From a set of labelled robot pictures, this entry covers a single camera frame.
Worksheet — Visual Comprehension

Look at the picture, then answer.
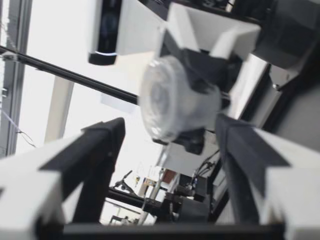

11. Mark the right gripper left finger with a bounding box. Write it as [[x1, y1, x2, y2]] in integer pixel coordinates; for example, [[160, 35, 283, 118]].
[[0, 116, 126, 240]]

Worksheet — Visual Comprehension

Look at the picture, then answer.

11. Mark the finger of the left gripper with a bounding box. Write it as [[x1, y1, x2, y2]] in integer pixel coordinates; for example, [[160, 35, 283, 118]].
[[154, 2, 262, 95], [152, 127, 221, 176]]

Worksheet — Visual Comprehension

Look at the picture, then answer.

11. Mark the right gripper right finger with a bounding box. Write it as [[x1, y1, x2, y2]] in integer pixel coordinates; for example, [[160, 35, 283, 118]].
[[215, 112, 320, 240]]

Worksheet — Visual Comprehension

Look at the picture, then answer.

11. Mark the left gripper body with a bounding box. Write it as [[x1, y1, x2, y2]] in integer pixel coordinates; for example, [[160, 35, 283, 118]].
[[251, 0, 320, 74]]

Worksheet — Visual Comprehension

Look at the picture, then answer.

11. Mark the clear plastic cup with lid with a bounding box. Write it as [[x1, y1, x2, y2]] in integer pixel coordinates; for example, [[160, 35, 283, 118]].
[[138, 54, 223, 145]]

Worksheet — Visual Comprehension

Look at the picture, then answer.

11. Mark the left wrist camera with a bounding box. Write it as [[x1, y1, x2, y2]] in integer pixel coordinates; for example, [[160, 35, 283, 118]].
[[86, 0, 166, 66]]

